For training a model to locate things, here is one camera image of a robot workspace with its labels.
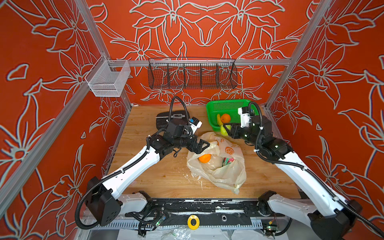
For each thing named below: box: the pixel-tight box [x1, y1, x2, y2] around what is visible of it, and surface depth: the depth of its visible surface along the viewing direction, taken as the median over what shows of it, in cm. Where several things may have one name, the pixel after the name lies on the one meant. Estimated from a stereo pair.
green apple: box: [220, 124, 232, 136], surface depth 71 cm
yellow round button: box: [187, 214, 200, 231], surface depth 70 cm
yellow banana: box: [217, 113, 224, 126], surface depth 109 cm
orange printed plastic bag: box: [186, 131, 247, 194], surface depth 80 cm
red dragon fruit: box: [222, 157, 235, 167], surface depth 84 cm
